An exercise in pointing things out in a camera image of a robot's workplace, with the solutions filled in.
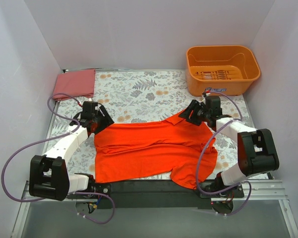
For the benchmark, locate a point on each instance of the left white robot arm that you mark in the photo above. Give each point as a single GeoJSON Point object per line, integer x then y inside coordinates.
{"type": "Point", "coordinates": [49, 176]}

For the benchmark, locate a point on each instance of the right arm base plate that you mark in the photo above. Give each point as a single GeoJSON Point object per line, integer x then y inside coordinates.
{"type": "Point", "coordinates": [221, 192]}

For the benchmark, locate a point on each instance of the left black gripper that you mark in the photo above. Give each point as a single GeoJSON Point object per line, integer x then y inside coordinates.
{"type": "Point", "coordinates": [99, 120]}

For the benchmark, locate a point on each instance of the orange t shirt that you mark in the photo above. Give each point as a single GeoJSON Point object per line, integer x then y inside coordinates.
{"type": "Point", "coordinates": [137, 150]}

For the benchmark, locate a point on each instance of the orange plastic basket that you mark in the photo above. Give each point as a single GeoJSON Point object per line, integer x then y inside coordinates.
{"type": "Point", "coordinates": [229, 69]}

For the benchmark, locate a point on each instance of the floral table mat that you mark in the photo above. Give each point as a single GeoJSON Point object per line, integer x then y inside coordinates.
{"type": "Point", "coordinates": [144, 96]}

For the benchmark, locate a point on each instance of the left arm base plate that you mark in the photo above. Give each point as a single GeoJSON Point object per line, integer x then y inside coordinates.
{"type": "Point", "coordinates": [102, 188]}

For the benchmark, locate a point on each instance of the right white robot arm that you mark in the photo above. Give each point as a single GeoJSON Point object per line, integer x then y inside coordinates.
{"type": "Point", "coordinates": [256, 151]}

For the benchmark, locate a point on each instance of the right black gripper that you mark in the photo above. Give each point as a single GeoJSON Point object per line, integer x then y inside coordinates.
{"type": "Point", "coordinates": [193, 112]}

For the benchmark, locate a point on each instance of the folded pink t shirt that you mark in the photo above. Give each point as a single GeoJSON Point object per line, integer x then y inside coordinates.
{"type": "Point", "coordinates": [74, 83]}

